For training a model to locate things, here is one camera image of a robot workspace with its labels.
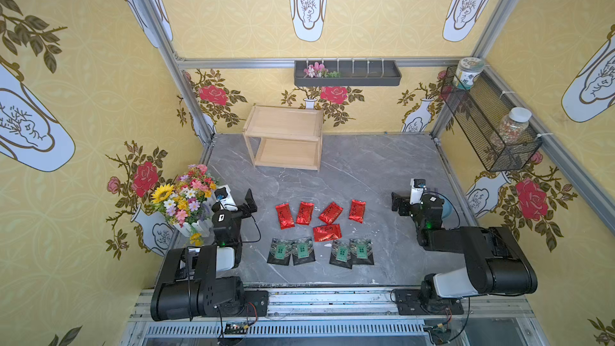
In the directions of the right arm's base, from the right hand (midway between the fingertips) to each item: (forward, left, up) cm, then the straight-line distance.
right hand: (410, 192), depth 94 cm
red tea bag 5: (-16, +32, -4) cm, 36 cm away
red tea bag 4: (-7, +21, -3) cm, 22 cm away
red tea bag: (-11, +48, -3) cm, 50 cm away
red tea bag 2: (-9, +41, -3) cm, 42 cm away
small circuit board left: (-46, +60, -7) cm, 76 cm away
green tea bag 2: (-23, +28, -4) cm, 36 cm away
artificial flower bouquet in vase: (-14, +80, +13) cm, 82 cm away
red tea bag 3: (-9, +31, -3) cm, 32 cm away
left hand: (-7, +69, +6) cm, 69 cm away
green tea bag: (-22, +41, -5) cm, 47 cm away
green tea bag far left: (-24, +49, -4) cm, 55 cm away
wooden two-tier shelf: (+14, +49, +15) cm, 53 cm away
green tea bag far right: (-22, +20, -4) cm, 30 cm away
